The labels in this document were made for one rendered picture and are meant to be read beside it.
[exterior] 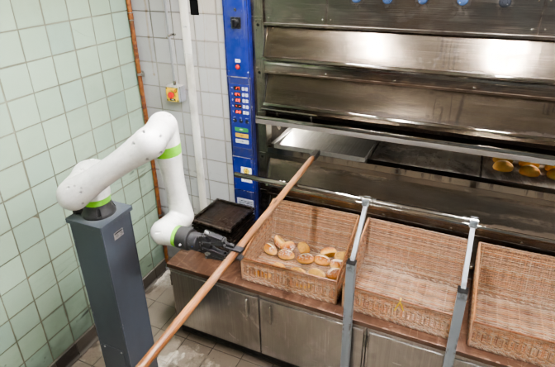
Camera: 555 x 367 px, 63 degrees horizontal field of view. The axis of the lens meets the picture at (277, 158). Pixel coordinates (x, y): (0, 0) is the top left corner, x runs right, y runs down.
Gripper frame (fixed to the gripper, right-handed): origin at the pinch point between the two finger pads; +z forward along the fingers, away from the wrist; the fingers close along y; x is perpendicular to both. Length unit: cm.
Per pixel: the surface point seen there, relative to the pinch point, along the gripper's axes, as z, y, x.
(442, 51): 59, -64, -100
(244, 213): -40, 38, -79
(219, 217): -52, 38, -69
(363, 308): 43, 56, -50
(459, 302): 85, 27, -39
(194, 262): -59, 60, -50
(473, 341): 94, 56, -49
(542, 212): 116, 11, -101
